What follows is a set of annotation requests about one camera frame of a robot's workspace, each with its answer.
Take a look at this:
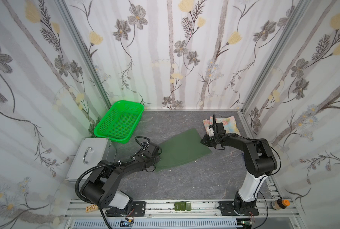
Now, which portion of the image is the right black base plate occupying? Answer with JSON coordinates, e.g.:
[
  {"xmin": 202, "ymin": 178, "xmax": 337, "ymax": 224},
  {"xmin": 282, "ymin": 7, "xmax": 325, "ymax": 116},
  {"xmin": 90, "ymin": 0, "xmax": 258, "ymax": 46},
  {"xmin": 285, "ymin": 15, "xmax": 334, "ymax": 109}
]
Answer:
[{"xmin": 217, "ymin": 199, "xmax": 259, "ymax": 216}]

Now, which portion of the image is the aluminium mounting rail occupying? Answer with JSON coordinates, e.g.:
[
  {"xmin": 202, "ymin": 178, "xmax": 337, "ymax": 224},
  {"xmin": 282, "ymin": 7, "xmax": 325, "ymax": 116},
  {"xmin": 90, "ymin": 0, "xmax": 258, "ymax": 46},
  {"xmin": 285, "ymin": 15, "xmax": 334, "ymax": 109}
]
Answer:
[{"xmin": 64, "ymin": 183, "xmax": 299, "ymax": 220}]

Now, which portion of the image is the green terminal block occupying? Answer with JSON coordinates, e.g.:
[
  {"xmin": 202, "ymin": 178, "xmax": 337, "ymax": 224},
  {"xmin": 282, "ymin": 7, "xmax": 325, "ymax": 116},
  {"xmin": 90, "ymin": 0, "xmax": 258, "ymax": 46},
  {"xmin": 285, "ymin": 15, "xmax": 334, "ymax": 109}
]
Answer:
[{"xmin": 174, "ymin": 201, "xmax": 192, "ymax": 211}]

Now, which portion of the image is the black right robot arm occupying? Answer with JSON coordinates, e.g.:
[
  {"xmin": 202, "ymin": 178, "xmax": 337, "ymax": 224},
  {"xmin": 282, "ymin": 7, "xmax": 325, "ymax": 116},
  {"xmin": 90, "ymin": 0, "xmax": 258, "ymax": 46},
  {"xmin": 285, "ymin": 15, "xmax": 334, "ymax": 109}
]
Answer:
[{"xmin": 201, "ymin": 123, "xmax": 277, "ymax": 215}]

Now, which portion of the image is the green plastic basket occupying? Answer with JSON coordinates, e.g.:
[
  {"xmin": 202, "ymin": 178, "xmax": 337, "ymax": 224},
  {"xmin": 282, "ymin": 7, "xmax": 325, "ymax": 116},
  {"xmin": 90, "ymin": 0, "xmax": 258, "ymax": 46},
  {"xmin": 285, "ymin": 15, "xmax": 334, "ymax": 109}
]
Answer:
[{"xmin": 94, "ymin": 100, "xmax": 145, "ymax": 144}]

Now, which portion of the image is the white slotted cable duct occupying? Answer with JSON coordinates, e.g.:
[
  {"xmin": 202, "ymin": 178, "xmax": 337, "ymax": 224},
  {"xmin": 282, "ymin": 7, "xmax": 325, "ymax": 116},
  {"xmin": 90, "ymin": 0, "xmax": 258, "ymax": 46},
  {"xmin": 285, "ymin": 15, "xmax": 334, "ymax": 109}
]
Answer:
[{"xmin": 72, "ymin": 219, "xmax": 243, "ymax": 229}]

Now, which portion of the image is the dark green skirt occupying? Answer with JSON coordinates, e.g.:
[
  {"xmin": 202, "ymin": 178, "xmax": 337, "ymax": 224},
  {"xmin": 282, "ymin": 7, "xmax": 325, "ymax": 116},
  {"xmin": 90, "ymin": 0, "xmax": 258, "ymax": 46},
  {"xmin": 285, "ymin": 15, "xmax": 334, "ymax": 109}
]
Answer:
[{"xmin": 155, "ymin": 128, "xmax": 212, "ymax": 172}]

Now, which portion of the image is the small wooden block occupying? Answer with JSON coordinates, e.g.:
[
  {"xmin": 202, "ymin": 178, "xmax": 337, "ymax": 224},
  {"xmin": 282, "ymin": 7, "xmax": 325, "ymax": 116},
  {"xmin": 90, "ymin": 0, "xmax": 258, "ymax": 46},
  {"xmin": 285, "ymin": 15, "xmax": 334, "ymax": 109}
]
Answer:
[{"xmin": 85, "ymin": 205, "xmax": 98, "ymax": 213}]

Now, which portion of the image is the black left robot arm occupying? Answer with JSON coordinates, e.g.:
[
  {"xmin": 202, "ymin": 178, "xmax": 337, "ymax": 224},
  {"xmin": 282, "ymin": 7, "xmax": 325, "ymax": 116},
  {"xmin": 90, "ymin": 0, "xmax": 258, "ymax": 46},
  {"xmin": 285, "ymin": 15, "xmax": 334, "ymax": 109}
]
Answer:
[{"xmin": 75, "ymin": 142, "xmax": 162, "ymax": 215}]

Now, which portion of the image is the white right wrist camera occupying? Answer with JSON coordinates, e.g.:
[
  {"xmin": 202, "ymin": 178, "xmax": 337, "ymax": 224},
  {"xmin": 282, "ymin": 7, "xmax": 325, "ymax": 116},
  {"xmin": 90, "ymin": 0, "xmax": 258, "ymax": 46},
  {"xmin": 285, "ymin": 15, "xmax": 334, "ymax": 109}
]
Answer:
[{"xmin": 207, "ymin": 127, "xmax": 214, "ymax": 137}]

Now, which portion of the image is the silver metal case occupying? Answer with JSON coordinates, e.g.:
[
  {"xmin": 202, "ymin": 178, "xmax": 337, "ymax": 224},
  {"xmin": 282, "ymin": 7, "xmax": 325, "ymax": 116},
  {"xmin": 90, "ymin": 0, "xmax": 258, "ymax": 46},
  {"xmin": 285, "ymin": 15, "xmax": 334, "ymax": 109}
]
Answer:
[{"xmin": 66, "ymin": 138, "xmax": 117, "ymax": 183}]

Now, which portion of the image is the orange capped bottle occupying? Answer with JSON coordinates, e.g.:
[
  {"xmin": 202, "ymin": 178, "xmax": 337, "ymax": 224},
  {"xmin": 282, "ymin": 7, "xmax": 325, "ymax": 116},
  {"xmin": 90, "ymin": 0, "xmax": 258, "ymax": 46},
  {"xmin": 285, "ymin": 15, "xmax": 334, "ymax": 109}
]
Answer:
[{"xmin": 271, "ymin": 199, "xmax": 291, "ymax": 210}]

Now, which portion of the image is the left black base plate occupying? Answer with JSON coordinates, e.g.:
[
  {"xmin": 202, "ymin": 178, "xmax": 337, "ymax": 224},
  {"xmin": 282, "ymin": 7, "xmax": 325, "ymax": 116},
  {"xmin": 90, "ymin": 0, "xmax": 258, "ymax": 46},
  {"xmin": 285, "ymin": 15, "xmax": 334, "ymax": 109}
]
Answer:
[{"xmin": 105, "ymin": 201, "xmax": 146, "ymax": 217}]

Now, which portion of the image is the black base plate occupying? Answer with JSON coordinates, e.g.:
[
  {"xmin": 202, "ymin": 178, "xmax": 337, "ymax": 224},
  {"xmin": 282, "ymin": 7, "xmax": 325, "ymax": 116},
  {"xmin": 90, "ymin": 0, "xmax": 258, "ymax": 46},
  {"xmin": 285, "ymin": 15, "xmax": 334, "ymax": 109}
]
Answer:
[
  {"xmin": 105, "ymin": 201, "xmax": 146, "ymax": 217},
  {"xmin": 217, "ymin": 199, "xmax": 259, "ymax": 216}
]

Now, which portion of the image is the floral pastel skirt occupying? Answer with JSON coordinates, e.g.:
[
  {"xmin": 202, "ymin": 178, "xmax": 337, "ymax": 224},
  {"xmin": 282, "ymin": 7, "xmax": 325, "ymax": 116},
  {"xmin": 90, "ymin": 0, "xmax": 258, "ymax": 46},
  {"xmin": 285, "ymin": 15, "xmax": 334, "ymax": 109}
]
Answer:
[{"xmin": 202, "ymin": 116, "xmax": 240, "ymax": 135}]

